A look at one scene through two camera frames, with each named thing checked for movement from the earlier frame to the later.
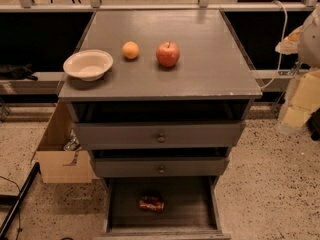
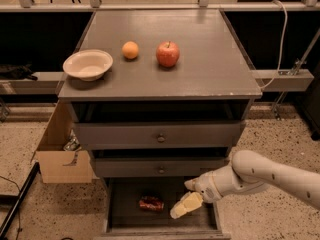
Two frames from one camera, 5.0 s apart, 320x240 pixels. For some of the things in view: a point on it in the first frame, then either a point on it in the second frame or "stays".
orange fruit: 130,50 stays
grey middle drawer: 163,166 stays
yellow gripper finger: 289,45 to 192,184
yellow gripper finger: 305,99 to 187,204
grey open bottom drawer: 192,209 stays
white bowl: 89,64 stays
